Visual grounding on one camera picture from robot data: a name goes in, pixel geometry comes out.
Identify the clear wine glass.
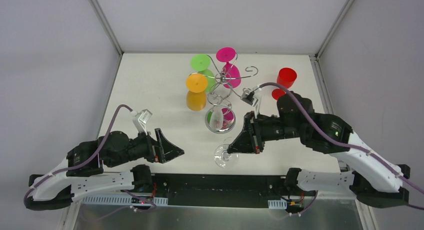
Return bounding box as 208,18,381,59
206,93,232,134
214,137,239,168

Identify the chrome wine glass rack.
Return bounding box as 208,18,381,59
205,52,259,134

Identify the red wine glass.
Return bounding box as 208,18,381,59
271,67,298,100

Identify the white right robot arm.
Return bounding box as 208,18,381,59
227,92,410,209

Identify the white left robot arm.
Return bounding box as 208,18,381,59
23,128,185,211

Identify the pink wine glass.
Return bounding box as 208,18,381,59
215,47,241,88

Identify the orange wine glass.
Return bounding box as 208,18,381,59
186,73,208,111

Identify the green wine glass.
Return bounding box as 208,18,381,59
190,54,216,94

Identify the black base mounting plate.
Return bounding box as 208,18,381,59
120,171,316,209

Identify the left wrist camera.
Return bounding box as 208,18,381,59
130,109,153,134

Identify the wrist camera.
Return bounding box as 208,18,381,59
130,109,153,134
240,88,262,118

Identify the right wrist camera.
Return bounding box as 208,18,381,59
240,88,262,118

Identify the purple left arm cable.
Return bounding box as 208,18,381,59
23,104,158,223

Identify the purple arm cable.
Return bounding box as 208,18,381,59
23,104,158,223
258,82,424,219

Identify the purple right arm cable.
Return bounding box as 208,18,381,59
258,82,424,219

